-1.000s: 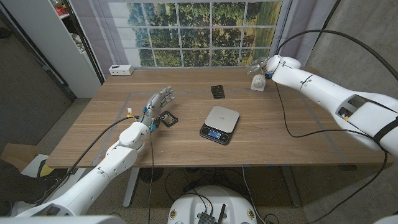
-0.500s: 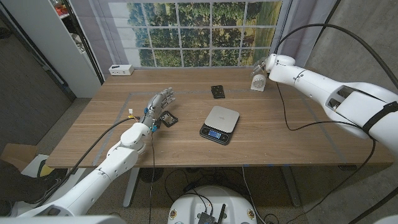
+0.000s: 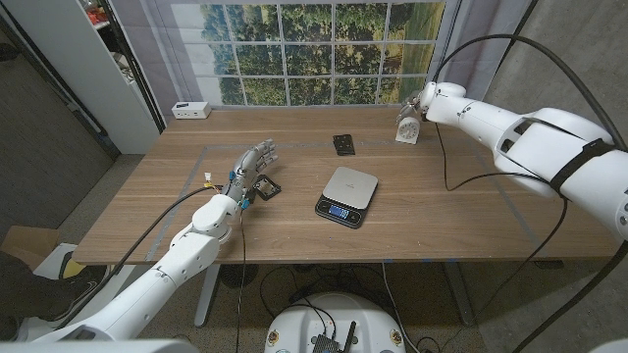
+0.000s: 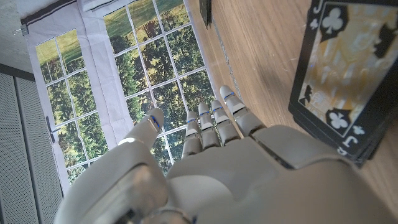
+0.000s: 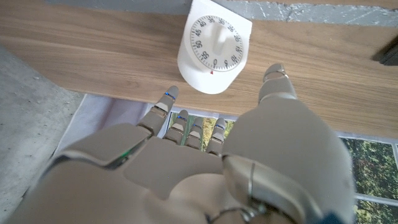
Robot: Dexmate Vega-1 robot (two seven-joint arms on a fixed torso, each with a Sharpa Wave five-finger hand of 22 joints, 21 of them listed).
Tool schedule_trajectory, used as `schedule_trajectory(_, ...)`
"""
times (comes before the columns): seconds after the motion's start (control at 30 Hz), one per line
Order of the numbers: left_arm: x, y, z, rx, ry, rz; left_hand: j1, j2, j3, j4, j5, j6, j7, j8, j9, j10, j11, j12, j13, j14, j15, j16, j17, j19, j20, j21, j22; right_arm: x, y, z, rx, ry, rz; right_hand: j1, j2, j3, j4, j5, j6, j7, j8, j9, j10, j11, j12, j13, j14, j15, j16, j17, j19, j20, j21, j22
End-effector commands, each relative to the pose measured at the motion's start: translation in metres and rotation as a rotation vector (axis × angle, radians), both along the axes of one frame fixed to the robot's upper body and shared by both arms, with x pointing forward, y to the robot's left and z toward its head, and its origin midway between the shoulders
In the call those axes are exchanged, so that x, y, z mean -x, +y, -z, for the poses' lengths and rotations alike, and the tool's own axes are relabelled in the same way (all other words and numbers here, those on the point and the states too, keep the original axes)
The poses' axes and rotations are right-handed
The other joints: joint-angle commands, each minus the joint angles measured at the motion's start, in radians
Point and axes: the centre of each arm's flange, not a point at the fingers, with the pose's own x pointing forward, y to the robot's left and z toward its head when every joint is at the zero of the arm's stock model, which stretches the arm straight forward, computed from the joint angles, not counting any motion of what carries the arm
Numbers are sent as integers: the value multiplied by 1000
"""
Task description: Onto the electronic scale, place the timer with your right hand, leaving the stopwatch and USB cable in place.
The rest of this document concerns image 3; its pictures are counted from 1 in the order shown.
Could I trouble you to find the white storage cabinet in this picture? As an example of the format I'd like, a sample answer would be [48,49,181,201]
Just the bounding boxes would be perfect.
[0,0,163,156]

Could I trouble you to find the silver black electronic scale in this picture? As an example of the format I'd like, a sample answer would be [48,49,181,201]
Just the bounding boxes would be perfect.
[314,166,380,230]

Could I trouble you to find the brown cardboard box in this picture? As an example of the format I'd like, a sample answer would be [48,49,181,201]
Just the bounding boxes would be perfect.
[0,225,61,273]

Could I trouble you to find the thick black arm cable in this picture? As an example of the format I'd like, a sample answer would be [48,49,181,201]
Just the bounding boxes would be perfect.
[53,184,225,329]
[431,32,628,353]

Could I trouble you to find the grey tape outline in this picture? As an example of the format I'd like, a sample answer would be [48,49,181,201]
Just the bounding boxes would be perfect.
[146,139,547,261]

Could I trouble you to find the person leg with black shoe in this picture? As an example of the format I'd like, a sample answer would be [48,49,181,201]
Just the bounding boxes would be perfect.
[0,249,112,342]

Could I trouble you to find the black metal post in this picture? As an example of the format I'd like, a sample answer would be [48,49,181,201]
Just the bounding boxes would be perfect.
[100,0,169,134]

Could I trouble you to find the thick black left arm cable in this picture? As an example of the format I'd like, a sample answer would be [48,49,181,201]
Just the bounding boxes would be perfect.
[53,184,225,329]

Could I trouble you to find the small black square component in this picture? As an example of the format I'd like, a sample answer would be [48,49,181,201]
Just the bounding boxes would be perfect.
[250,174,284,202]

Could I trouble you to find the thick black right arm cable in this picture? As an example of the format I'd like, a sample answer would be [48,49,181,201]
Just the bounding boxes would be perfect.
[431,32,628,353]

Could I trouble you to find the thin black hand cable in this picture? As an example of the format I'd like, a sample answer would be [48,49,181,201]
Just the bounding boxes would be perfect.
[433,121,570,353]
[234,205,247,353]

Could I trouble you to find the white mechanical timer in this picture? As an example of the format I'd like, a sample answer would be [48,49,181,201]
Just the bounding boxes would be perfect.
[394,113,422,146]

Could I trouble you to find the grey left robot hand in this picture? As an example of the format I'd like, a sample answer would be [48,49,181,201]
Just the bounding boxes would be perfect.
[221,138,280,208]

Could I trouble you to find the white power strip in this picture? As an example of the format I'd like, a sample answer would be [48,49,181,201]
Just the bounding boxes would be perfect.
[171,101,213,121]

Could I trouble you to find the thin black right hand cable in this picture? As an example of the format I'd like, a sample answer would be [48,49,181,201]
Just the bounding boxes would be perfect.
[433,121,570,353]

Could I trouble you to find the window landscape printed backdrop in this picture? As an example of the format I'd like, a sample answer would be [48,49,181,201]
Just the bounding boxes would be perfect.
[110,0,534,117]

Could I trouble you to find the black module with antenna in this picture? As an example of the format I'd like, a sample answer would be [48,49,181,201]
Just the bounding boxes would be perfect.
[311,321,358,353]

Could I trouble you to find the black flat stopwatch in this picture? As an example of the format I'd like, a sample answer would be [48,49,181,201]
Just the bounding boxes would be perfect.
[332,133,356,157]

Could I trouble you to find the grey floor cable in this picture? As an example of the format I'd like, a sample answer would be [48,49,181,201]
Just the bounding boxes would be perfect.
[381,261,409,353]

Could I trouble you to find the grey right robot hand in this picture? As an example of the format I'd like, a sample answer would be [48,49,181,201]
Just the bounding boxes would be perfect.
[398,90,426,119]

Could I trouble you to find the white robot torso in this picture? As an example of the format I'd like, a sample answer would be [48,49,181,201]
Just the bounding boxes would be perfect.
[263,292,407,353]

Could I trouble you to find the thin black left hand cable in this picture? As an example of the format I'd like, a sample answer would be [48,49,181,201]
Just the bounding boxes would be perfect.
[234,205,247,353]

